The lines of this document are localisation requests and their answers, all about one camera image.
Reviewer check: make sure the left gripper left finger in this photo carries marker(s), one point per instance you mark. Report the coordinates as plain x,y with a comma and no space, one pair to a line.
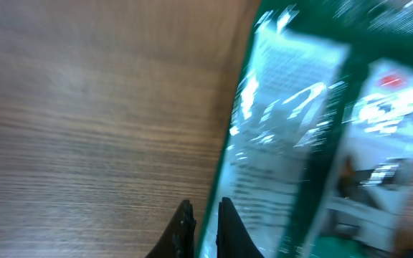
177,240

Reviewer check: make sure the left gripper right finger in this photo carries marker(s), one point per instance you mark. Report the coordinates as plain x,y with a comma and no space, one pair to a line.
233,240

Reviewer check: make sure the green 3M gloves package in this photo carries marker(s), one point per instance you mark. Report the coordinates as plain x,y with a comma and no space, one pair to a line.
318,158

